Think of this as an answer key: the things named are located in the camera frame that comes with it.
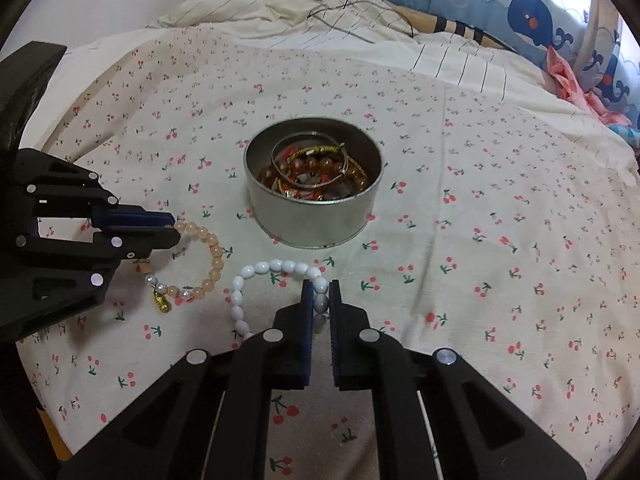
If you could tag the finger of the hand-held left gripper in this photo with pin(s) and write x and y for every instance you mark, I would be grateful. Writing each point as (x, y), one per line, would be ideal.
(145, 242)
(135, 219)

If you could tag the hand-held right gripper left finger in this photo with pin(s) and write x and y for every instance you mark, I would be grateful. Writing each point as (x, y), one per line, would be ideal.
(306, 330)

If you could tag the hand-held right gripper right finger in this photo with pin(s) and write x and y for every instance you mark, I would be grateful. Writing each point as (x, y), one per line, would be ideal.
(336, 330)

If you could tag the round metal tin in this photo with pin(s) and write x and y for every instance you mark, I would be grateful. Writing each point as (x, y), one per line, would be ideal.
(310, 220)

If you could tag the silver bangle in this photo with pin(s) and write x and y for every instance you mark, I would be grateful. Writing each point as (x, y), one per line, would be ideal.
(300, 135)
(305, 198)

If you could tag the cherry print bed sheet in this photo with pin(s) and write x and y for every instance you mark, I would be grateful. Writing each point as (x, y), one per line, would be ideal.
(475, 240)

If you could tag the cream striped blanket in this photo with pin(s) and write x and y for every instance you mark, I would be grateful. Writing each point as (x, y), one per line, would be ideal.
(300, 15)

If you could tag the tan striped pillow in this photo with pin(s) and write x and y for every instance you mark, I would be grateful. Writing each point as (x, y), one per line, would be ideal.
(450, 25)

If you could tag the pink cloth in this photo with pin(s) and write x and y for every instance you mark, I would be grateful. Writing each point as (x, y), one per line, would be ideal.
(565, 77)

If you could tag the whale print pillow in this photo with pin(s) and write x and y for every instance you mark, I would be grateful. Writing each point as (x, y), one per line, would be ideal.
(530, 15)

